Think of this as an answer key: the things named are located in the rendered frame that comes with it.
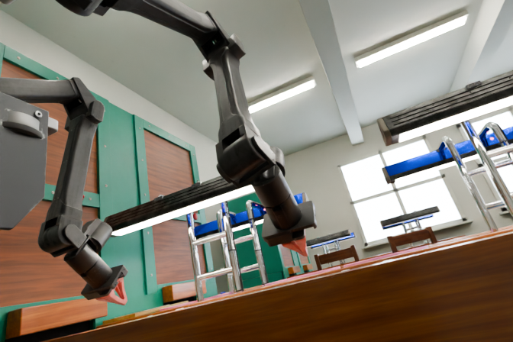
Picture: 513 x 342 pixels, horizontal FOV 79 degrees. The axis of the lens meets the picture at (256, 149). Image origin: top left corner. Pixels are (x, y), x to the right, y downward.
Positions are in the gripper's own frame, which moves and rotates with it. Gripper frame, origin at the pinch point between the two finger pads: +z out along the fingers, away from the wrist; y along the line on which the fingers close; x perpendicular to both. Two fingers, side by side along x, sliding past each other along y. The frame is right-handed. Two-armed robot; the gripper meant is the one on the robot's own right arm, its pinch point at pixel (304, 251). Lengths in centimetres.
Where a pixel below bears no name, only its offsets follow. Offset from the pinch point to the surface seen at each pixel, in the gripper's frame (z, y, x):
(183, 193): -3, 39, -34
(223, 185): -2.9, 23.4, -30.8
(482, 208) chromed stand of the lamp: 43, -48, -42
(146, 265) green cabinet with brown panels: 35, 89, -50
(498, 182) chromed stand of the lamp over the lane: 23, -48, -29
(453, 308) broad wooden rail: -0.8, -20.3, 16.9
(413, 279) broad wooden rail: -3.6, -16.9, 13.5
